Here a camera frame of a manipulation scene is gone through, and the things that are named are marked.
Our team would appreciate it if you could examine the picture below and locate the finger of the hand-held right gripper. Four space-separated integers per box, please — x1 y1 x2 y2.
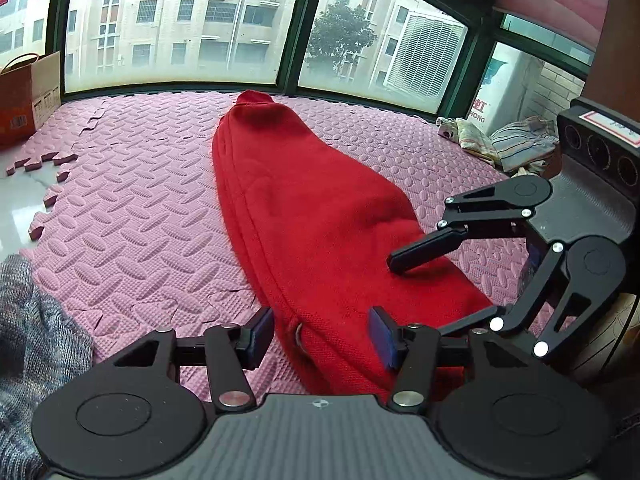
387 180 532 276
434 241 572 361

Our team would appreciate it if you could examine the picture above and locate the brown wooden cabinet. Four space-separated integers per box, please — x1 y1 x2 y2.
582 0 640 127

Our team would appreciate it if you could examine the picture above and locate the beige apartment building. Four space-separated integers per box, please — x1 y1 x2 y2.
0 0 426 87

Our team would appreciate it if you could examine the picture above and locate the brown cardboard box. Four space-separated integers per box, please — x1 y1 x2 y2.
0 51 64 149

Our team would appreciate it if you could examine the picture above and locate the grey knit cloth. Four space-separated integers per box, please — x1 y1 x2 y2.
0 254 97 480

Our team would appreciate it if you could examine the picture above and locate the red knit sweater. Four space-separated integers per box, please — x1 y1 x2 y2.
211 90 507 403

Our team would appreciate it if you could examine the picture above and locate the pink foam floor mat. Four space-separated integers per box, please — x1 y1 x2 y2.
0 90 576 411

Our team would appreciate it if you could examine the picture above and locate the striped folded cloth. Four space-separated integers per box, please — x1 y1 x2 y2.
490 116 560 174

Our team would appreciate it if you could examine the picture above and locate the green tree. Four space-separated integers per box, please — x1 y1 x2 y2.
305 2 379 86

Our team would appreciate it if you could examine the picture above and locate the dark green window frame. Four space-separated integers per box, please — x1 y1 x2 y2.
50 0 597 122

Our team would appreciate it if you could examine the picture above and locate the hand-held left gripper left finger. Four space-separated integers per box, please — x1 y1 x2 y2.
106 306 275 412

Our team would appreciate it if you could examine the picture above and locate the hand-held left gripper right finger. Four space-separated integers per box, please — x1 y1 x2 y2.
368 306 557 410

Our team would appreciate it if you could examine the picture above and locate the white appliance carton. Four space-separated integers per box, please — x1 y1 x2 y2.
467 42 532 134

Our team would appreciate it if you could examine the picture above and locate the outdoor air conditioner unit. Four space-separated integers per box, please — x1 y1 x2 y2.
382 10 469 99

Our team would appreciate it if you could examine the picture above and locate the cream cloth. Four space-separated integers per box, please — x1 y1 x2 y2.
509 159 552 179

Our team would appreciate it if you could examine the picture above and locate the yellow checked cloth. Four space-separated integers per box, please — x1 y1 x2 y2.
455 117 501 164

